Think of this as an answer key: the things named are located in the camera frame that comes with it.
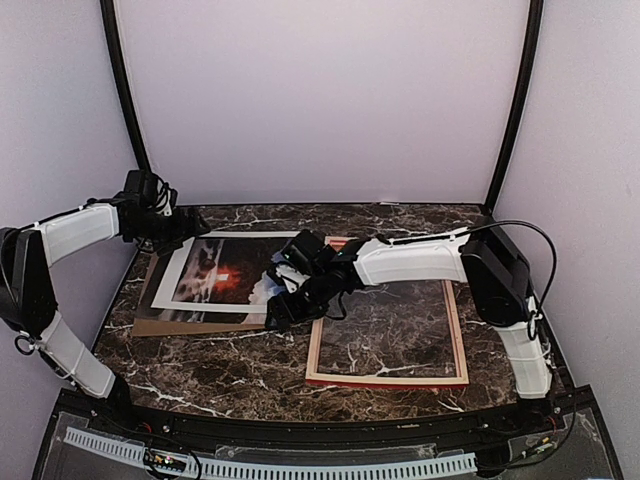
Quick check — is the brown cardboard backing board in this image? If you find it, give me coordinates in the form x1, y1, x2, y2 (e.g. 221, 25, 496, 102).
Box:
131, 254, 266, 337

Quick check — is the black front rail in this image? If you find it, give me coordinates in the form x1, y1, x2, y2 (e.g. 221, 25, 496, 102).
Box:
58, 386, 558, 451

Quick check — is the clear acrylic sheet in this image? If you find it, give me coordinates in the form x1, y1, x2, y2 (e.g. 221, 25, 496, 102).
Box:
317, 281, 456, 378

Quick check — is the left black corner post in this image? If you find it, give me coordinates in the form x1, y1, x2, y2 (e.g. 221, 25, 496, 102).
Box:
99, 0, 164, 213

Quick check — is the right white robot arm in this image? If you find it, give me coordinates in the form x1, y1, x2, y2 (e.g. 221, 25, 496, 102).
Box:
265, 221, 552, 434

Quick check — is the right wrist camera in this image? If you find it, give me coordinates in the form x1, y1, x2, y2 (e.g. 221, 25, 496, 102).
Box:
267, 230, 336, 291

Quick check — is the black corner post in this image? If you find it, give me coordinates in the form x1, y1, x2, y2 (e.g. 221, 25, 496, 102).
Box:
99, 0, 164, 213
483, 0, 544, 214

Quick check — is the white slotted cable duct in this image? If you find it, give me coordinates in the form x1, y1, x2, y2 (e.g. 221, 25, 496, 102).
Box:
63, 427, 477, 480

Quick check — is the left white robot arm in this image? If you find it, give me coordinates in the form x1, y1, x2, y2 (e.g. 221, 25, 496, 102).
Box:
1, 199, 210, 436

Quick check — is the red wooden picture frame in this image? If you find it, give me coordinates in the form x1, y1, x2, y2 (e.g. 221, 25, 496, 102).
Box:
304, 235, 471, 388

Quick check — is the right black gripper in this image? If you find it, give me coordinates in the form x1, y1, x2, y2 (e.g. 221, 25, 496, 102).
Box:
266, 270, 334, 330

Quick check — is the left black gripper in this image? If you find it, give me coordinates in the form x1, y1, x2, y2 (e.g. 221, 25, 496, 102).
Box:
128, 206, 210, 256

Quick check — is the right black corner post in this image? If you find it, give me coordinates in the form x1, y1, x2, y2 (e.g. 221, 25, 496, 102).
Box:
483, 0, 544, 214

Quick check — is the white photo mat board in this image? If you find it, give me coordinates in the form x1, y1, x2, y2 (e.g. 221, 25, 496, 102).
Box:
151, 231, 297, 315

